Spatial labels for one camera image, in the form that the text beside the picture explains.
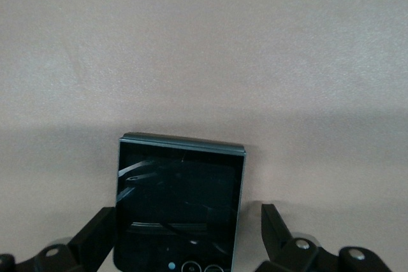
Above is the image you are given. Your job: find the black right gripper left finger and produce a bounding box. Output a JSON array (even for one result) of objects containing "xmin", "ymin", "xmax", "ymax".
[{"xmin": 0, "ymin": 206, "xmax": 117, "ymax": 272}]

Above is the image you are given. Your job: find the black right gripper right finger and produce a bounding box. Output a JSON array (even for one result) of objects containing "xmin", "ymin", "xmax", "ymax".
[{"xmin": 254, "ymin": 203, "xmax": 398, "ymax": 272}]

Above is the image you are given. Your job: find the black flip phone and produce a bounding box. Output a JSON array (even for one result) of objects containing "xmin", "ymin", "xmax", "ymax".
[{"xmin": 112, "ymin": 131, "xmax": 248, "ymax": 272}]

